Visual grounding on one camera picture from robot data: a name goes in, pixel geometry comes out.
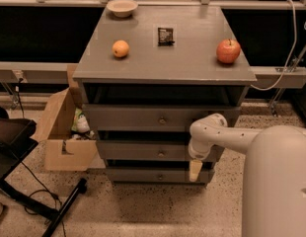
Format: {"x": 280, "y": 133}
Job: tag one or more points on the grey bottom drawer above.
{"x": 124, "y": 175}

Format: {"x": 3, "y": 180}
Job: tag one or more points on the metal railing frame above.
{"x": 42, "y": 39}

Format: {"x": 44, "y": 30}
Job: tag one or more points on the orange fruit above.
{"x": 120, "y": 49}

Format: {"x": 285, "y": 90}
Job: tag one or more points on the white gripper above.
{"x": 196, "y": 152}

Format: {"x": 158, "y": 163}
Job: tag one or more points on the black stand with legs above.
{"x": 16, "y": 144}

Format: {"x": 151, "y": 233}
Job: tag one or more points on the grey drawer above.
{"x": 143, "y": 150}
{"x": 152, "y": 118}
{"x": 124, "y": 175}

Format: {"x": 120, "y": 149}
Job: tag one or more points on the grey drawer cabinet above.
{"x": 186, "y": 73}

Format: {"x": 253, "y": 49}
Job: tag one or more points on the red apple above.
{"x": 227, "y": 51}

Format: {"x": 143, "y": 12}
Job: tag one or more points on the grey top drawer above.
{"x": 152, "y": 118}

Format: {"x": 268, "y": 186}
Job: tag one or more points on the cardboard box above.
{"x": 62, "y": 152}

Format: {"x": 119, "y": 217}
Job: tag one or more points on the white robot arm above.
{"x": 274, "y": 177}

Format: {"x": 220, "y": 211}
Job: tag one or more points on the white green plush toy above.
{"x": 80, "y": 123}

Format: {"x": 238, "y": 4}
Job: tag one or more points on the wall power outlet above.
{"x": 19, "y": 74}

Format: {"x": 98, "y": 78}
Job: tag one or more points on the black snack packet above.
{"x": 165, "y": 36}

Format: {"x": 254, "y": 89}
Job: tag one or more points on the beige bowl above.
{"x": 122, "y": 8}

